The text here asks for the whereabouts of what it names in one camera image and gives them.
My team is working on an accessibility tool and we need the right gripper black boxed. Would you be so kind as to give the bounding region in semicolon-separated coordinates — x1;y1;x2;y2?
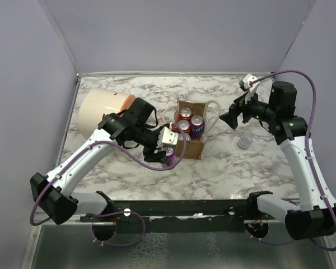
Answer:
220;87;277;129

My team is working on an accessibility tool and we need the purple Fanta can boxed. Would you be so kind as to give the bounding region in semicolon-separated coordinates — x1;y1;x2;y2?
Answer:
178;132;192;141
190;115;205;139

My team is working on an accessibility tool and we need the red cola can front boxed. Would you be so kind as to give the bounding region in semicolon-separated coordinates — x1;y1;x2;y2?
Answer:
177;120;191;134

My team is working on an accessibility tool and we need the red cola can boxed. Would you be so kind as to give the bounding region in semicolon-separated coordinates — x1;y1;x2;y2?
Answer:
178;107;193;122
177;120;191;134

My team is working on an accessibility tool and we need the jute canvas tote bag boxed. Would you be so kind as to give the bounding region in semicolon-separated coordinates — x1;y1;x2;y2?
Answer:
162;100;221;160

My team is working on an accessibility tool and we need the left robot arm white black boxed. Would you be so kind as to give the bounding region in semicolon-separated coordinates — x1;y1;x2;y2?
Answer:
30;98;178;224

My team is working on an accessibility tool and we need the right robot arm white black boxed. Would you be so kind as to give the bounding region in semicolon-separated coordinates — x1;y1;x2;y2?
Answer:
220;80;336;240

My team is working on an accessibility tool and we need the beige round box orange lid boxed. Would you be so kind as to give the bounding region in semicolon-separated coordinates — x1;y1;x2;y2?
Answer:
78;88;136;139

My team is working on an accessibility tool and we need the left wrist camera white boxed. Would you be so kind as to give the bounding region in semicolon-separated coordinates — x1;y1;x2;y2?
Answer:
157;127;179;149

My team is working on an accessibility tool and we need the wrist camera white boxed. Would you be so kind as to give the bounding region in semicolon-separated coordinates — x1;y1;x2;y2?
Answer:
157;127;179;149
239;73;259;104

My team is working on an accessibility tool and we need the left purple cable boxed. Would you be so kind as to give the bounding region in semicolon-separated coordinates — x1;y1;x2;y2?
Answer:
30;123;188;247

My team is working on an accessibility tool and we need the purple cable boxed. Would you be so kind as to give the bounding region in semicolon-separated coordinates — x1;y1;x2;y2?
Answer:
30;123;188;247
248;69;336;251

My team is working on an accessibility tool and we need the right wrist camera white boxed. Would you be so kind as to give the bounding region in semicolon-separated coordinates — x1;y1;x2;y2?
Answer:
239;73;259;104

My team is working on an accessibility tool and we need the black front mounting rail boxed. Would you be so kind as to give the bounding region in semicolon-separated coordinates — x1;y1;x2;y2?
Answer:
80;200;259;234

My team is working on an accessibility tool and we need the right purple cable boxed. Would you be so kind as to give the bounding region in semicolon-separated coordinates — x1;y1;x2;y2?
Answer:
248;69;336;251

